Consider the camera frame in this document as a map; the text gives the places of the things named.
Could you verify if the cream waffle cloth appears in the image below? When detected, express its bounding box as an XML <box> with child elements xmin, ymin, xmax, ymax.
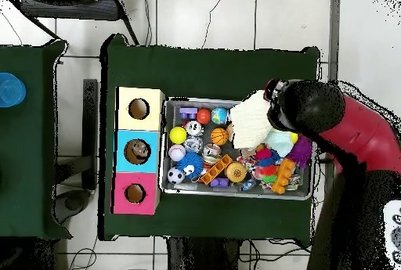
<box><xmin>229</xmin><ymin>89</ymin><xmax>274</xmax><ymax>149</ymax></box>

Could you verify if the wooden box with three holes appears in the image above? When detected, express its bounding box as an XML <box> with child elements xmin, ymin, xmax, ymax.
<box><xmin>110</xmin><ymin>86</ymin><xmax>166</xmax><ymax>216</ymax></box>

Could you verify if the shallow mesh metal bin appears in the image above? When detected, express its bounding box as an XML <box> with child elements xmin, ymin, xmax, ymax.
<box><xmin>159</xmin><ymin>96</ymin><xmax>318</xmax><ymax>201</ymax></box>

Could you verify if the mint green waffle cloth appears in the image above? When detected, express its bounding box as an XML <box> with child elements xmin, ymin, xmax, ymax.
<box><xmin>262</xmin><ymin>128</ymin><xmax>297</xmax><ymax>158</ymax></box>

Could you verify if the orange basketball toy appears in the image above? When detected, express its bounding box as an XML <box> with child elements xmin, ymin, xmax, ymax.
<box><xmin>210</xmin><ymin>126</ymin><xmax>229</xmax><ymax>146</ymax></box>

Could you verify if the yellow round toy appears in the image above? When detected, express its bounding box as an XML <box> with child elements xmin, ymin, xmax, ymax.
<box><xmin>225</xmin><ymin>161</ymin><xmax>247</xmax><ymax>183</ymax></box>

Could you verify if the long orange block with holes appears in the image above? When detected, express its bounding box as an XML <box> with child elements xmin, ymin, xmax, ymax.
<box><xmin>200</xmin><ymin>153</ymin><xmax>233</xmax><ymax>185</ymax></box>

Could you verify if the large yellow ball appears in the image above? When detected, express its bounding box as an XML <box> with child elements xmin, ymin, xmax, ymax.
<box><xmin>168</xmin><ymin>126</ymin><xmax>188</xmax><ymax>145</ymax></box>

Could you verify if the blue spiky ball toy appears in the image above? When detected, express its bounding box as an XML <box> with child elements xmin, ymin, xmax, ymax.
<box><xmin>175</xmin><ymin>151</ymin><xmax>204</xmax><ymax>179</ymax></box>

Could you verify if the white baseball with red stitching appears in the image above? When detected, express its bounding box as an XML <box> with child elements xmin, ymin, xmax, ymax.
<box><xmin>168</xmin><ymin>143</ymin><xmax>186</xmax><ymax>162</ymax></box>

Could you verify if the black and white soccer ball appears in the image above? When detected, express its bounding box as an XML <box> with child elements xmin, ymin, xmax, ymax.
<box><xmin>166</xmin><ymin>167</ymin><xmax>186</xmax><ymax>185</ymax></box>

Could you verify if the black flat panel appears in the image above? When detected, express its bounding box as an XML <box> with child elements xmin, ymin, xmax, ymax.
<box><xmin>81</xmin><ymin>78</ymin><xmax>99</xmax><ymax>191</ymax></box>

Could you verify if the black chair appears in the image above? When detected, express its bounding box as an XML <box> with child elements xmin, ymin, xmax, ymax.
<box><xmin>5</xmin><ymin>0</ymin><xmax>140</xmax><ymax>45</ymax></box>

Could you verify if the dark green side table cloth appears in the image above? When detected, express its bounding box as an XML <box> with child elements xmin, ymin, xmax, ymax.
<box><xmin>0</xmin><ymin>39</ymin><xmax>72</xmax><ymax>240</ymax></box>

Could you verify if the blue plastic cup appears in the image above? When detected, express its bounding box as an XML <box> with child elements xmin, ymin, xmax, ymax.
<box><xmin>0</xmin><ymin>72</ymin><xmax>27</xmax><ymax>108</ymax></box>

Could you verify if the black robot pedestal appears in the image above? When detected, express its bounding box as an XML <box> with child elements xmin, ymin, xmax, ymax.
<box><xmin>167</xmin><ymin>237</ymin><xmax>242</xmax><ymax>270</ymax></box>

